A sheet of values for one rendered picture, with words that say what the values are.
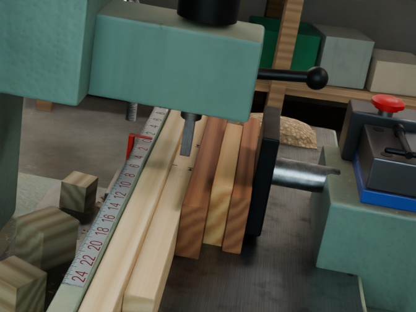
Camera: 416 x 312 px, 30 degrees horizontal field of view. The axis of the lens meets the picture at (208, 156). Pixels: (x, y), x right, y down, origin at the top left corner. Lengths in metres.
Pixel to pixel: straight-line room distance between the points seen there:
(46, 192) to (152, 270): 0.43
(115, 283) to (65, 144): 2.71
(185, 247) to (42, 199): 0.33
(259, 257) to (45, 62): 0.23
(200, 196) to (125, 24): 0.15
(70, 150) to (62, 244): 2.37
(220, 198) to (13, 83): 0.19
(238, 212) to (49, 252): 0.22
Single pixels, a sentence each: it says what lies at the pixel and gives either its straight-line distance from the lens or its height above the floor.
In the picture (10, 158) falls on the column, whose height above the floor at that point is 0.88.
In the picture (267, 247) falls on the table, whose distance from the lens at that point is 0.67.
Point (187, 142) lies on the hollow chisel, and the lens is 0.68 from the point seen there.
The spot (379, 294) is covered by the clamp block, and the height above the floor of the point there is 0.89.
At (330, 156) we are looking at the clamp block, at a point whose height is 0.96.
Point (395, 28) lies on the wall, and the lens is 4.19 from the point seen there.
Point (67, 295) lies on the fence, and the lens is 0.46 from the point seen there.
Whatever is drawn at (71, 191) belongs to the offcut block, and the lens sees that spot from 0.89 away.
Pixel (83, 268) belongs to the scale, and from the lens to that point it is 0.49.
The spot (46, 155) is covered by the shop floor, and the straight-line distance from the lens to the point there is 3.07.
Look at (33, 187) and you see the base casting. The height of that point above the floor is 0.80.
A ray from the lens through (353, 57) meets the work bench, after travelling 3.70.
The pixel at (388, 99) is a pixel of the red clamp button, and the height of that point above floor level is 1.02.
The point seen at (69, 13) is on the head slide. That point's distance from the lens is 0.60.
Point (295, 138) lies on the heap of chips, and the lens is 0.91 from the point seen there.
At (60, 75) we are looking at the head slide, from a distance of 0.62.
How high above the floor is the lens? 1.21
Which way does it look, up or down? 22 degrees down
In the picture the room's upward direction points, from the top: 10 degrees clockwise
